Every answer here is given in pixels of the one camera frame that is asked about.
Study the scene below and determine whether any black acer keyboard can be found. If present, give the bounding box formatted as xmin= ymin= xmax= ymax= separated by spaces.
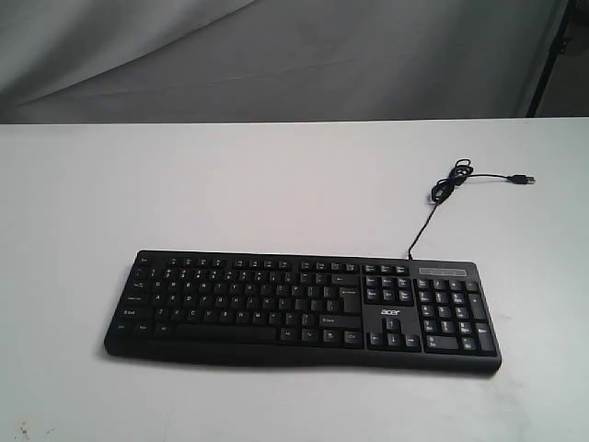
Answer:
xmin=104 ymin=250 xmax=502 ymax=375

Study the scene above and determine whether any grey backdrop cloth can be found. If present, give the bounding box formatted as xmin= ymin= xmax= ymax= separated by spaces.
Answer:
xmin=1 ymin=1 xmax=566 ymax=123

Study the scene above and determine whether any black stand pole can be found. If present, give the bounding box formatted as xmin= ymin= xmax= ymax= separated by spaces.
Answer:
xmin=525 ymin=1 xmax=579 ymax=118

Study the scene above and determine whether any black usb cable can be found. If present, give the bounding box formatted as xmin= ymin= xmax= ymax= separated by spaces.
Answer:
xmin=406 ymin=158 xmax=537 ymax=262

